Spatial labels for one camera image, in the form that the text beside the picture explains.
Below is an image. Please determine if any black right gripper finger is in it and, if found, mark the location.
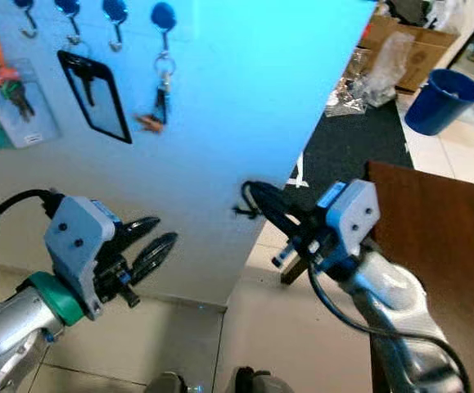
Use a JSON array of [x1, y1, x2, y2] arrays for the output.
[[243, 190, 301, 248], [250, 180, 314, 236]]

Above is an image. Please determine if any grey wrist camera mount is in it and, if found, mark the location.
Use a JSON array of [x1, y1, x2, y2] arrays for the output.
[[313, 178, 381, 259], [43, 195, 124, 322]]

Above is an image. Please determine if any dark key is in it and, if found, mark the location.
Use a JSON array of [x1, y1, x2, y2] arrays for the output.
[[73, 59, 98, 107]]

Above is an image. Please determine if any cardboard box with red label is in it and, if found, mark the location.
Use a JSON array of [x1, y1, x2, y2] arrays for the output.
[[358, 12, 403, 56]]

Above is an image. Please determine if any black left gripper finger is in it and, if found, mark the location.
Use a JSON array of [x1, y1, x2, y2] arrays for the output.
[[114, 215, 163, 250], [128, 232, 179, 286]]

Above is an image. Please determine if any black floor mat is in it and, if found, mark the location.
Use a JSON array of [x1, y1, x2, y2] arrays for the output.
[[284, 92, 415, 212]]

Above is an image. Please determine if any blue plastic bucket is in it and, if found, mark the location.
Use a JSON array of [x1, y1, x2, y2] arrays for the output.
[[404, 69, 474, 137]]

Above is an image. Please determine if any grey robot left foot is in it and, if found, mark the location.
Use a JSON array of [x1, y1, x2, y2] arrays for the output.
[[142, 371, 191, 393]]

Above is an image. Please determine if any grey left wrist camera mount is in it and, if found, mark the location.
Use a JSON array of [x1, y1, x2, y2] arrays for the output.
[[43, 195, 124, 322]]

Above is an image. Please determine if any grey robot foot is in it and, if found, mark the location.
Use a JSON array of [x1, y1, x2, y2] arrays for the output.
[[224, 366, 278, 393], [142, 371, 191, 393]]

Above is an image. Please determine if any white plastic bag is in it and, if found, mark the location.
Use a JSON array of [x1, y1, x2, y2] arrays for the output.
[[429, 0, 471, 34]]

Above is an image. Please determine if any grey robot right foot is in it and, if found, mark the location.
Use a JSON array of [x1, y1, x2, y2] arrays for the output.
[[224, 366, 278, 393]]

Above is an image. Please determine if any black bag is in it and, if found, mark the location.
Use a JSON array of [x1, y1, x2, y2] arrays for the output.
[[382, 0, 434, 27]]

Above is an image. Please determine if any tall clear plastic bag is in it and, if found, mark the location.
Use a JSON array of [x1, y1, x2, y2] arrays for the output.
[[358, 31, 415, 107]]

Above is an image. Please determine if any crumpled clear plastic bag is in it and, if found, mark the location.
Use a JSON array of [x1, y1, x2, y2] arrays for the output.
[[325, 70, 370, 117]]

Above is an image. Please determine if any white floor tape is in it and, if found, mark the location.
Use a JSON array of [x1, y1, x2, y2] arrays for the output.
[[284, 150, 313, 191]]

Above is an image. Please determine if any keyring with brown figurine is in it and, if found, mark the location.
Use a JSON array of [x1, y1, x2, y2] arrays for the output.
[[134, 51, 177, 134]]

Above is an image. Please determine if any blue capped metal hook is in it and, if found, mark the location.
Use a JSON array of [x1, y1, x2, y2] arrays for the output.
[[150, 2, 178, 56], [14, 0, 39, 39], [102, 0, 129, 52], [55, 0, 82, 46]]

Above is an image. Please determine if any black framed card holder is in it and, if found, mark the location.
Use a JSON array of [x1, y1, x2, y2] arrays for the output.
[[56, 51, 133, 146]]

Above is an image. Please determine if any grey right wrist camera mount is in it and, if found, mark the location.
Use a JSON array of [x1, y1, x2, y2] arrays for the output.
[[313, 178, 381, 259]]

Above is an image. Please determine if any plain cardboard box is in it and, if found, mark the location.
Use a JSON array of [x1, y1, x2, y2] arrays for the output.
[[392, 23, 460, 93]]

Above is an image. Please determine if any orange lanyard key bunch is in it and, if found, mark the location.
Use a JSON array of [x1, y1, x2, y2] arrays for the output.
[[0, 26, 37, 122]]

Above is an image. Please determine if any clear plastic card holder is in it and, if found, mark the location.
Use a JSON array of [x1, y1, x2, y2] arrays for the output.
[[0, 57, 62, 150]]

